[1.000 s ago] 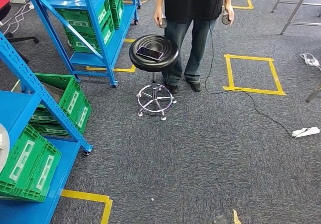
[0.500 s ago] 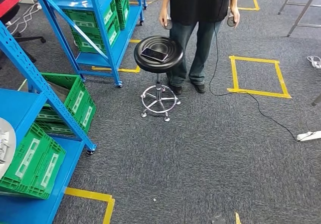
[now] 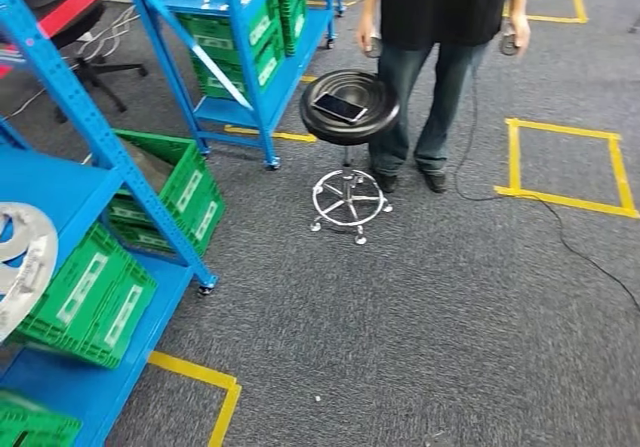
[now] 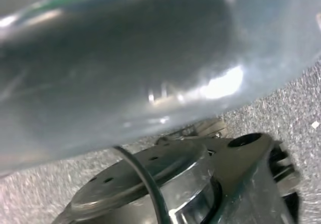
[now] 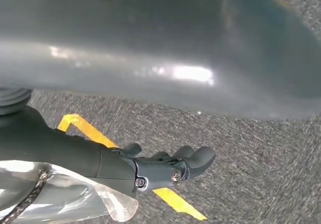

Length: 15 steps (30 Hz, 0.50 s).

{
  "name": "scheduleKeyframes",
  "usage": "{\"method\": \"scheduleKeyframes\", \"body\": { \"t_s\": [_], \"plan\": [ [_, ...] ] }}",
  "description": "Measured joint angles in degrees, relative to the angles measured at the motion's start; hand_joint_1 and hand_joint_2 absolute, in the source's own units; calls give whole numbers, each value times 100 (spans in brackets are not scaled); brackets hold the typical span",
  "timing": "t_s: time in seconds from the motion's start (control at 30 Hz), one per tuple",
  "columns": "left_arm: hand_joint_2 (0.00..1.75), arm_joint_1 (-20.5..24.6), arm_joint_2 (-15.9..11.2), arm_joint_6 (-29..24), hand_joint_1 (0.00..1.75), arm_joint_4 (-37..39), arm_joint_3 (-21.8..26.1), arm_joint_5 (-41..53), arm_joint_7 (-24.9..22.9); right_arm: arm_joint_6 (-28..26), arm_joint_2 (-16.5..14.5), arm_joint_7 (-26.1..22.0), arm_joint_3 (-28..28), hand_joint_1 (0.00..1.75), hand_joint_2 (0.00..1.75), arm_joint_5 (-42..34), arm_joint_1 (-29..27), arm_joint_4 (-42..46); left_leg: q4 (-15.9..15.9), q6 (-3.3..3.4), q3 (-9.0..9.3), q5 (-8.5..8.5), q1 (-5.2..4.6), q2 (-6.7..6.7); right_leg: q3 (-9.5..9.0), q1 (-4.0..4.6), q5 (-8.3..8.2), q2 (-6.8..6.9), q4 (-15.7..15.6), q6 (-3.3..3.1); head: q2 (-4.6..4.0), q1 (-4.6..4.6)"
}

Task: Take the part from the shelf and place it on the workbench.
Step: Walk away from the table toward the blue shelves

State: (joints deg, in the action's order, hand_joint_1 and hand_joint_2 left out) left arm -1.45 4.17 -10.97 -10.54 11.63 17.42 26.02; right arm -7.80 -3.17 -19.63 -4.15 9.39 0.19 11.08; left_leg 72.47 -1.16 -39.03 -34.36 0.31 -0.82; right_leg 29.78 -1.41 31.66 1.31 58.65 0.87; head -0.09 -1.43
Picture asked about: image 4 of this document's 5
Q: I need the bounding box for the silver robot body shell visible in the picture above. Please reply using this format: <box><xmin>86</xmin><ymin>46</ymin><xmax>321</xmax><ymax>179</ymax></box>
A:
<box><xmin>0</xmin><ymin>0</ymin><xmax>321</xmax><ymax>177</ymax></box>

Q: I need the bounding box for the metal robot foot plate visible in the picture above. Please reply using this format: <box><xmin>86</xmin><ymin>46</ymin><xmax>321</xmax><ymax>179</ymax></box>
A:
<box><xmin>155</xmin><ymin>118</ymin><xmax>228</xmax><ymax>140</ymax></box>

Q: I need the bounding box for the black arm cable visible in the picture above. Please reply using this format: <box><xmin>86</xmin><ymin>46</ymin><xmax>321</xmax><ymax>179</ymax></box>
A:
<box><xmin>113</xmin><ymin>145</ymin><xmax>173</xmax><ymax>224</ymax></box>

